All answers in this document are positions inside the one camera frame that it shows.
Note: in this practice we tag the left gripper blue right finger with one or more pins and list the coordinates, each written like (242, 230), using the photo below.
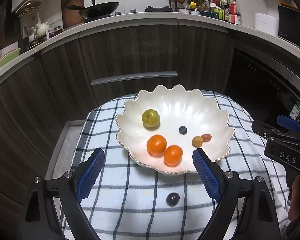
(210, 173)

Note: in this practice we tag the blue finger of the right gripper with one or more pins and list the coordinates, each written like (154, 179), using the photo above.
(288, 123)
(268, 132)

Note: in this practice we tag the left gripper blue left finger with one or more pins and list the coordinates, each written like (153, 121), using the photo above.
(87, 173)

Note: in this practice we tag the dark grape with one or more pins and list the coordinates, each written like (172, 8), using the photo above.
(172, 199)

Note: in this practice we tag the brown longan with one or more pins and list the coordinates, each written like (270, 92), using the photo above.
(197, 141)

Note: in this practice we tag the red cherry tomato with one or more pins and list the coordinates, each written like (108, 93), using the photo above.
(206, 137)

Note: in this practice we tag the small orange mandarin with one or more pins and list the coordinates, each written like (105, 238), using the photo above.
(173, 155)

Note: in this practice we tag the blueberry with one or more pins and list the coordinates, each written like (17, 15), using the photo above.
(182, 130)

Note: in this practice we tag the large orange mandarin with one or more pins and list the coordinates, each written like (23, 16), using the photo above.
(156, 145)

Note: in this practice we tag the yellow-green round fruit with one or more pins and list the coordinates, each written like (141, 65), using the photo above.
(150, 118)

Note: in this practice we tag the person right hand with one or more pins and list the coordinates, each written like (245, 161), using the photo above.
(294, 210)

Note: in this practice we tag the built-in black dishwasher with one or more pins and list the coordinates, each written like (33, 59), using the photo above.
(263, 93)

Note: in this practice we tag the white blue checkered cloth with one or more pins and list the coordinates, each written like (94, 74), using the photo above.
(129, 201)

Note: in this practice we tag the white scalloped ceramic bowl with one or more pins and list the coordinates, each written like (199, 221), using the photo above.
(176, 107)

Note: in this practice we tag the white rice cooker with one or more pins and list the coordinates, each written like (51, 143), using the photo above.
(266, 23)

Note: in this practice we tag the red sauce bottle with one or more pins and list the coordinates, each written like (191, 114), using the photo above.
(233, 12)

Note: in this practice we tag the white teapot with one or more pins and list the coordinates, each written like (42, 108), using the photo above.
(42, 29)

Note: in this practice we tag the wooden cutting board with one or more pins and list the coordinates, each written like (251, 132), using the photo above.
(71, 17)

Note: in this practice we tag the black wok pan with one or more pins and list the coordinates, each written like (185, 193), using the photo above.
(95, 10)

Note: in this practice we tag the gas stove burner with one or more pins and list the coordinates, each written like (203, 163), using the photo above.
(158, 9)

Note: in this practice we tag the grey drawer handle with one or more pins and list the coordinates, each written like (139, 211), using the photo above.
(136, 76)

